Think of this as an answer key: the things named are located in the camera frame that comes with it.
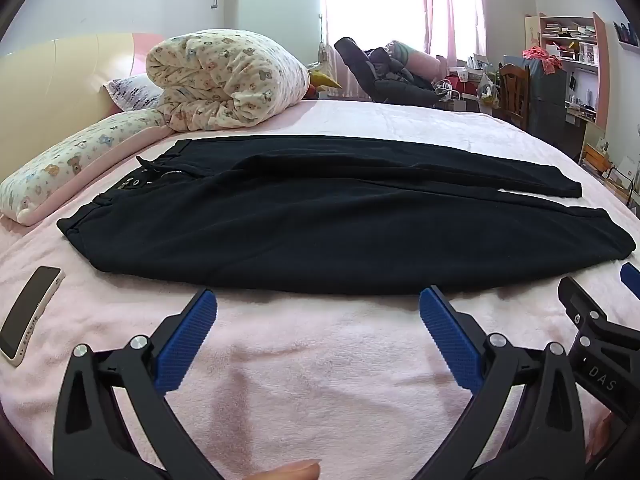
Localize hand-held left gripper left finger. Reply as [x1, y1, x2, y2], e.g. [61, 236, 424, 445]
[52, 287, 226, 480]

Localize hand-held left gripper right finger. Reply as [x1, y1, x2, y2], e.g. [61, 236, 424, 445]
[419, 285, 586, 480]

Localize black pants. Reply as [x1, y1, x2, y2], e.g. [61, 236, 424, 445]
[56, 135, 637, 296]

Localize person's right hand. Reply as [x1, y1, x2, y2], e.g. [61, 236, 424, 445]
[594, 409, 617, 461]

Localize person's left hand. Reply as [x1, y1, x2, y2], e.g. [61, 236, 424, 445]
[249, 459, 322, 480]

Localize pink bed blanket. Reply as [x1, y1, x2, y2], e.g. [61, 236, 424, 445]
[0, 99, 640, 480]

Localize smartphone in cream case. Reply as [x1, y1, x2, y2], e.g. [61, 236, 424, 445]
[0, 266, 67, 367]

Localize grey cabinet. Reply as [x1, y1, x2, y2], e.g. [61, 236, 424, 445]
[502, 55, 568, 136]

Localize pink bookshelf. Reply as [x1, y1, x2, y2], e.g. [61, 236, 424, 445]
[524, 10, 608, 126]

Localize wooden chair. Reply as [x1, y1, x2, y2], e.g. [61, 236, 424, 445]
[498, 62, 531, 131]

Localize long bear print pillow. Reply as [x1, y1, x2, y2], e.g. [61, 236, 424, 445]
[0, 109, 173, 227]

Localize red cloth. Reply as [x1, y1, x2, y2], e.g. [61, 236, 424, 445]
[522, 46, 563, 73]

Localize cluttered desk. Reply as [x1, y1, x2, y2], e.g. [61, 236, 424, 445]
[440, 52, 501, 111]

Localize purple patterned pillow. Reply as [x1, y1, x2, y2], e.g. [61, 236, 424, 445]
[104, 74, 166, 113]

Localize dark jacket pile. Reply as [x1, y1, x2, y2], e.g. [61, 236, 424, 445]
[334, 36, 438, 108]

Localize rolled bear print quilt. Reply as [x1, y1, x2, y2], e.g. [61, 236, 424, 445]
[146, 29, 312, 133]

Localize pink plush cushion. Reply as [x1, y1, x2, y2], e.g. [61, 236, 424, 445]
[390, 40, 443, 81]

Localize yellow stuffed toy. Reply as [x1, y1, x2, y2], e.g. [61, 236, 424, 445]
[306, 69, 343, 98]

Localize cream and pink headboard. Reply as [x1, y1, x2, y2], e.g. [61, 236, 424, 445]
[0, 32, 173, 181]

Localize pink curtain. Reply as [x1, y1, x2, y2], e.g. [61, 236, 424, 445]
[417, 0, 488, 68]

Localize wall shelf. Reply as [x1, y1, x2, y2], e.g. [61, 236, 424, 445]
[615, 22, 640, 51]

